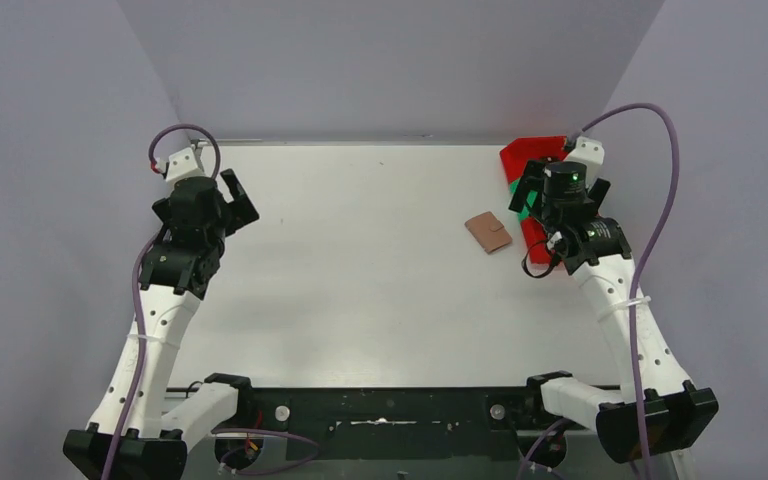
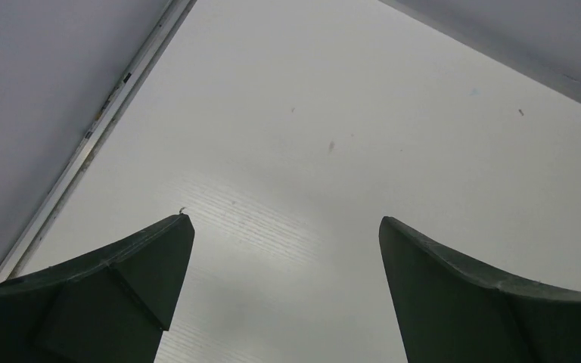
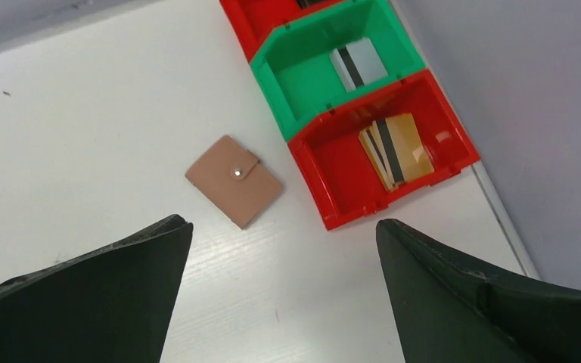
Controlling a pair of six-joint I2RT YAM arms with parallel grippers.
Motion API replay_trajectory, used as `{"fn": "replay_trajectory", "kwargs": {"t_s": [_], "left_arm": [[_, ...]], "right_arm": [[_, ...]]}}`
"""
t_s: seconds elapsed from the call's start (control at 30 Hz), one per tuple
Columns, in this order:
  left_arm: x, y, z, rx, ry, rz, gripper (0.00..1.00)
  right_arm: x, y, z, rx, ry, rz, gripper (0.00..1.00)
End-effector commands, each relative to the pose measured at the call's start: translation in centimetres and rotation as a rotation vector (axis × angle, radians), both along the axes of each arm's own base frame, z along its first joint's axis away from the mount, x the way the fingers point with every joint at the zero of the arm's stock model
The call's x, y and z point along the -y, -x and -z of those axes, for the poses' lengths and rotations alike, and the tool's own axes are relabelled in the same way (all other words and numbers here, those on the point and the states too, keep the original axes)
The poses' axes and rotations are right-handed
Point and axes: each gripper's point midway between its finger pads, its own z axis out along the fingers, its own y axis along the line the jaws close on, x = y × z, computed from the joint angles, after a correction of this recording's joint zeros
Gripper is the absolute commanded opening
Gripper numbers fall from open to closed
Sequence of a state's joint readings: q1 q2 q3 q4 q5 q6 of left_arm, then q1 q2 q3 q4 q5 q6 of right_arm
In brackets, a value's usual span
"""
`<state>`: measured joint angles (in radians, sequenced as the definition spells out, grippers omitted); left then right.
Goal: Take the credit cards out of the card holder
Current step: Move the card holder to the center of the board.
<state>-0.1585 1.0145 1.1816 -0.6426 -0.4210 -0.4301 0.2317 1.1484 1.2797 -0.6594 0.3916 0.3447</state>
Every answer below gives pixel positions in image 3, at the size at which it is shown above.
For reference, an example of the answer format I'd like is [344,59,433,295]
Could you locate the silver card stack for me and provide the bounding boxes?
[330,37,388,92]

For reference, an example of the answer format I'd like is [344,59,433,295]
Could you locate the tan leather card holder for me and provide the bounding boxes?
[185,135,283,230]

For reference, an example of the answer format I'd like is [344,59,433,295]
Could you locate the green plastic bin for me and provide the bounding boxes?
[250,1,425,141]

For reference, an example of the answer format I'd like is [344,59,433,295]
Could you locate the red bin with gold cards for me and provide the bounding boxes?
[288,70,480,230]

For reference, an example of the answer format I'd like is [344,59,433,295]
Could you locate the black card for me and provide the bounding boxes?
[296,0,323,9]

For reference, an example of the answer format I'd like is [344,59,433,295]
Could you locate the gold card stack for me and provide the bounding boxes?
[358,113,434,191]

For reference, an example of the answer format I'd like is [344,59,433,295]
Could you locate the red bin with black card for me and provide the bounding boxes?
[219,0,344,63]

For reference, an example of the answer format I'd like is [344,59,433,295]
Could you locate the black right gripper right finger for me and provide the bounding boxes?
[376,219,581,362]

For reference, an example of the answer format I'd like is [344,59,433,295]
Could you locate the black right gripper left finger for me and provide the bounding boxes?
[0,215,194,362]

